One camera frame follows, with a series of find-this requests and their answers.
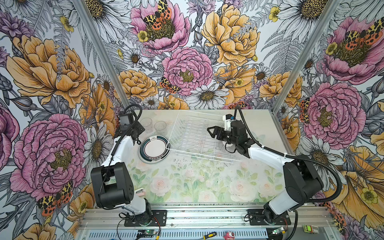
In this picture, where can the small green display device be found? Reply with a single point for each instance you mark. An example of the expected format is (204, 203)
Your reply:
(311, 229)

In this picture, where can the white wire dish rack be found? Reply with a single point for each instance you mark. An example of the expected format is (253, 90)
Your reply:
(189, 137)

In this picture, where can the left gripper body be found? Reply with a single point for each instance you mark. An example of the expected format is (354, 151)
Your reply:
(140, 129)

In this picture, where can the green rimmed plate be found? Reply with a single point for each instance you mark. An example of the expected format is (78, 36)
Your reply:
(154, 149)

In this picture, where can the small pink white object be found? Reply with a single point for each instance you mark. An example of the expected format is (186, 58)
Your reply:
(140, 192)

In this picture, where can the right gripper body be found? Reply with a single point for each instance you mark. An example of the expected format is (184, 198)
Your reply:
(226, 135)

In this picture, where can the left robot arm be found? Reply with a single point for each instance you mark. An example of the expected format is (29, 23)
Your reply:
(112, 183)

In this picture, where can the clear glass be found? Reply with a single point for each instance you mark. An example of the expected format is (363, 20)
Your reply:
(148, 125)
(161, 128)

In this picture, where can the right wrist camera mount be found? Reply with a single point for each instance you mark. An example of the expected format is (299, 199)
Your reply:
(228, 119)

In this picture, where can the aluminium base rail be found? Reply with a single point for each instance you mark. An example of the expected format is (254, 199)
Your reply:
(205, 216)

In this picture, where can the pink round object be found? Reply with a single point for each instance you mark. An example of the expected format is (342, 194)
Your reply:
(229, 236)

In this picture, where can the yellow handled screwdriver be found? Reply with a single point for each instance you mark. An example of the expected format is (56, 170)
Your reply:
(208, 236)

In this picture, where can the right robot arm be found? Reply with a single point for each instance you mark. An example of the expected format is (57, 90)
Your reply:
(302, 181)

